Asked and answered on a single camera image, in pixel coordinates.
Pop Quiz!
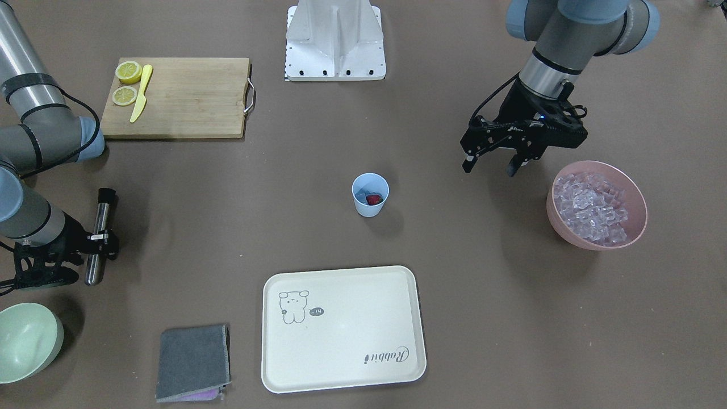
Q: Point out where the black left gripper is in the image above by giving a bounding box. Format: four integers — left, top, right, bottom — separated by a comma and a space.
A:
460, 77, 588, 177

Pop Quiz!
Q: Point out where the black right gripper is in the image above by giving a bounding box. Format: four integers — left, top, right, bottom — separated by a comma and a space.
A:
12, 214, 91, 287

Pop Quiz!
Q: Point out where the steel muddler black tip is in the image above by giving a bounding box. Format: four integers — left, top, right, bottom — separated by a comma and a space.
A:
84, 188, 119, 286

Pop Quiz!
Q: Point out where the light blue cup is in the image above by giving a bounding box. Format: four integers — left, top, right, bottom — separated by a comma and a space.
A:
351, 173, 390, 218

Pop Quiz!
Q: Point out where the red strawberry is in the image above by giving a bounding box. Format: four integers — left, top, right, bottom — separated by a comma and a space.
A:
365, 194, 383, 206

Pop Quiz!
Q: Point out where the clear ice cube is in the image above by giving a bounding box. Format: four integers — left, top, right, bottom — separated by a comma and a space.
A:
354, 189, 369, 206

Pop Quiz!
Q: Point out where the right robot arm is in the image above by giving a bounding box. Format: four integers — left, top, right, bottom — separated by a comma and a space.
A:
1, 1, 119, 295

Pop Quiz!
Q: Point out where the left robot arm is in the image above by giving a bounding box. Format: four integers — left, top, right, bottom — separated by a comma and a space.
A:
460, 1, 661, 176

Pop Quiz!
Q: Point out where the pile of clear ice cubes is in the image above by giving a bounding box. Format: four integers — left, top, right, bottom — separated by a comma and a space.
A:
554, 173, 629, 247

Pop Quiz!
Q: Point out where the mint green bowl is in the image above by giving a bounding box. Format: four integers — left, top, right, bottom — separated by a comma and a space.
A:
1, 303, 64, 384

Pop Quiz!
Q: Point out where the pink bowl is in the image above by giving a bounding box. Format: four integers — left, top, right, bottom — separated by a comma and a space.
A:
547, 161, 647, 251

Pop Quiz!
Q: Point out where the grey folded cloth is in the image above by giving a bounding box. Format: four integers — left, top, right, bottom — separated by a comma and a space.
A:
155, 324, 231, 403

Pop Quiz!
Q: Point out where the lemon half slice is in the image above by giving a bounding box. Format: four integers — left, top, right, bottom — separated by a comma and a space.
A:
111, 86, 138, 106
115, 60, 143, 85

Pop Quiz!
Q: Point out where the wooden cutting board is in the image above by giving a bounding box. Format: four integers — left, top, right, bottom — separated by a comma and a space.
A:
101, 57, 255, 140

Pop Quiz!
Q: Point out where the yellow plastic knife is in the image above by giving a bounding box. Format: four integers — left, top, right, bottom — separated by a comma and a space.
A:
129, 64, 153, 123

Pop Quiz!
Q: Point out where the cream rabbit tray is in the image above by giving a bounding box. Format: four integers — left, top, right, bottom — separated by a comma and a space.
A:
261, 266, 428, 394

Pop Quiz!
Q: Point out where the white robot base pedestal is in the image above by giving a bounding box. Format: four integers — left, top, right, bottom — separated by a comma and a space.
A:
284, 1, 387, 81

